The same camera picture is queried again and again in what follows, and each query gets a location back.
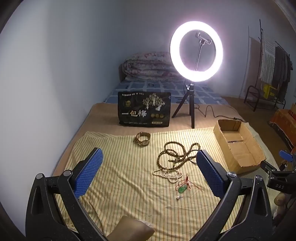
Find cardboard box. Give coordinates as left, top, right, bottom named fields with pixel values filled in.
left=213, top=119, right=267, bottom=175

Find brown wooden bead necklace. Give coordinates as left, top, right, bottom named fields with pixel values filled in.
left=157, top=142, right=201, bottom=172

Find white ring light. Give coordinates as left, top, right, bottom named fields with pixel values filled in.
left=170, top=23, right=224, bottom=83

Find yellow striped cloth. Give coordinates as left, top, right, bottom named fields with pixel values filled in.
left=54, top=126, right=282, bottom=241

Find black power cable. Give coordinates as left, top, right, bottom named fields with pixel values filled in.
left=194, top=105, right=246, bottom=122

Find yellow box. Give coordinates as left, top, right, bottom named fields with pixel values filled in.
left=262, top=84, right=278, bottom=99

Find white pearl necklace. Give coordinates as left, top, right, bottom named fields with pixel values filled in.
left=152, top=168, right=184, bottom=184

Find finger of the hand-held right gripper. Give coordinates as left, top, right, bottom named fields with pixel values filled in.
left=279, top=149, right=296, bottom=163
left=260, top=160, right=286, bottom=178

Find dark hanging clothes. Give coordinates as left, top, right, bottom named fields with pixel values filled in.
left=272, top=45, right=292, bottom=84

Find black tripod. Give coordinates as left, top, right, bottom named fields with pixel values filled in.
left=171, top=83, right=202, bottom=129

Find orange cloth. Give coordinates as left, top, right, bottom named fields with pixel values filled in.
left=268, top=109, right=296, bottom=149

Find tan rounded object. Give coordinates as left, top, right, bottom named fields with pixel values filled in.
left=109, top=215, right=155, bottom=241

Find black metal shelf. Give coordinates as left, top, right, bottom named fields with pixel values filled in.
left=244, top=85, right=287, bottom=112

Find green pendant with red cord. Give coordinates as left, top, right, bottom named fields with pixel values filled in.
left=174, top=174, right=205, bottom=193

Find folded floral quilt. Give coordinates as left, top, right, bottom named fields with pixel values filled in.
left=122, top=52, right=184, bottom=82

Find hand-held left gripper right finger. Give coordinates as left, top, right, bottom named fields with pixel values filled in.
left=196, top=149, right=273, bottom=241

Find black snack bag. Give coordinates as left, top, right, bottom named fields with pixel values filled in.
left=117, top=91, right=172, bottom=128

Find blue patterned bed sheet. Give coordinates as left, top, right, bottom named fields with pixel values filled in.
left=103, top=80, right=228, bottom=106

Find person's right hand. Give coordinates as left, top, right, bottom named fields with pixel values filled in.
left=273, top=192, right=289, bottom=219

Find tan blanket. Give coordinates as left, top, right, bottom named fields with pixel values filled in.
left=51, top=102, right=292, bottom=181

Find phone holder clamp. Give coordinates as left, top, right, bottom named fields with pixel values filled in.
left=195, top=32, right=212, bottom=70

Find white hanging towel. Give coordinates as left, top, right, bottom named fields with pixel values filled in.
left=259, top=38, right=277, bottom=83

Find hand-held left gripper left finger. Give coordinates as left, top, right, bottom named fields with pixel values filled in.
left=25, top=147, right=109, bottom=241

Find metal clothes rack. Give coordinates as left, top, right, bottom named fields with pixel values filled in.
left=257, top=20, right=292, bottom=110

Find gold wristwatch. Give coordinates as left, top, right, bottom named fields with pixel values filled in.
left=134, top=131, right=151, bottom=147

